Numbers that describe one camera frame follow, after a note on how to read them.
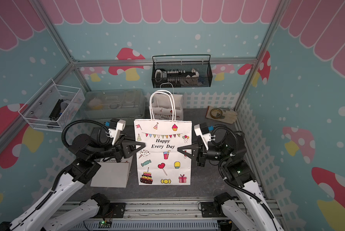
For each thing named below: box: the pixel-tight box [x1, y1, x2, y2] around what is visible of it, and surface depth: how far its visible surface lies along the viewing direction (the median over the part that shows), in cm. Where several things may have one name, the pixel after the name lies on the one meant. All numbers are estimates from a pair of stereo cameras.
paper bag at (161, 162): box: [133, 89, 193, 186], surface depth 54 cm
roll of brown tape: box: [210, 108, 223, 119], surface depth 119 cm
